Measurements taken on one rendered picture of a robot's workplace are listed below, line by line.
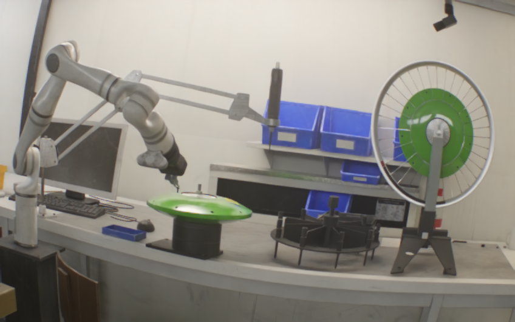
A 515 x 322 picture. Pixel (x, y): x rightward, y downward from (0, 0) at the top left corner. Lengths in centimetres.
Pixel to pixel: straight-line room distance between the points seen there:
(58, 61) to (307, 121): 142
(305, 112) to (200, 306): 97
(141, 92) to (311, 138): 114
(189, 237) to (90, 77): 61
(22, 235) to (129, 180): 121
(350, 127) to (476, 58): 73
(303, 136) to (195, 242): 82
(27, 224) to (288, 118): 135
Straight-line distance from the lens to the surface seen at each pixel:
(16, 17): 375
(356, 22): 299
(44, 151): 239
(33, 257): 208
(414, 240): 226
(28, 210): 215
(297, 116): 298
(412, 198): 237
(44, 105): 197
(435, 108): 234
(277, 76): 238
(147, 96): 175
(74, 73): 183
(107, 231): 227
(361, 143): 274
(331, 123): 295
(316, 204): 297
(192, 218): 203
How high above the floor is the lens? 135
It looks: 4 degrees down
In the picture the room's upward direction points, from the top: 6 degrees clockwise
